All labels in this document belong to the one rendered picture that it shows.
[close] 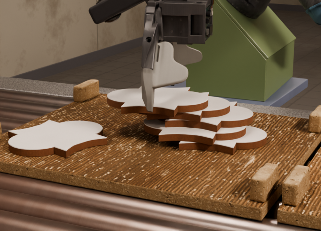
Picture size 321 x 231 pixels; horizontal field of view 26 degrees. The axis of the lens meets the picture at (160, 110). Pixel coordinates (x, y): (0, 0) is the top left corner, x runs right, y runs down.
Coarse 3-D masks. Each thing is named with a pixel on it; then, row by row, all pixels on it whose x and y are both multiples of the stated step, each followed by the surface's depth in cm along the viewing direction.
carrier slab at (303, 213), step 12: (312, 168) 85; (312, 180) 81; (312, 192) 78; (288, 204) 75; (300, 204) 75; (312, 204) 75; (288, 216) 73; (300, 216) 73; (312, 216) 72; (312, 228) 72
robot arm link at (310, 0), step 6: (300, 0) 135; (306, 0) 133; (312, 0) 131; (318, 0) 130; (306, 6) 134; (312, 6) 131; (318, 6) 130; (306, 12) 135; (312, 12) 132; (318, 12) 131; (312, 18) 134; (318, 18) 132; (318, 24) 135
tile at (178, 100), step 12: (108, 96) 97; (120, 96) 97; (132, 96) 97; (156, 96) 97; (168, 96) 97; (180, 96) 97; (192, 96) 97; (204, 96) 97; (120, 108) 95; (132, 108) 92; (144, 108) 92; (156, 108) 92; (168, 108) 91; (180, 108) 93; (192, 108) 93; (204, 108) 95
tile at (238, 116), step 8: (232, 104) 101; (232, 112) 97; (240, 112) 97; (248, 112) 97; (160, 120) 97; (168, 120) 94; (176, 120) 94; (184, 120) 94; (208, 120) 93; (216, 120) 93; (224, 120) 93; (232, 120) 93; (240, 120) 94; (248, 120) 95; (200, 128) 93; (208, 128) 93; (216, 128) 92
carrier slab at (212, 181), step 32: (96, 96) 118; (128, 128) 101; (288, 128) 101; (0, 160) 88; (32, 160) 88; (64, 160) 88; (96, 160) 88; (128, 160) 88; (160, 160) 88; (192, 160) 88; (224, 160) 88; (256, 160) 88; (288, 160) 88; (128, 192) 81; (160, 192) 79; (192, 192) 78; (224, 192) 78
